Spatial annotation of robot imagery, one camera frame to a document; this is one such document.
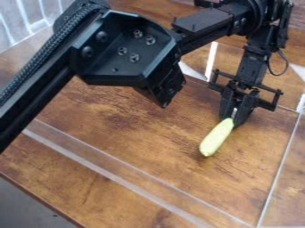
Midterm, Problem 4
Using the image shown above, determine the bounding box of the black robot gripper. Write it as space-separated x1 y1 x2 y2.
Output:
208 69 283 126

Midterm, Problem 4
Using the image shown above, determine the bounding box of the green handled metal spoon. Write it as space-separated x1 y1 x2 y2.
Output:
199 109 236 157

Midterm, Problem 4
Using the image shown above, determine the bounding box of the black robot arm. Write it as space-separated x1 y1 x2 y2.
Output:
0 0 293 153

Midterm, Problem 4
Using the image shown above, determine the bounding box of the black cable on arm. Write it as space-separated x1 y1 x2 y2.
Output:
266 48 290 77

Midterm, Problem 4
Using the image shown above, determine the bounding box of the clear acrylic enclosure wall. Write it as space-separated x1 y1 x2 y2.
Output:
0 0 305 228

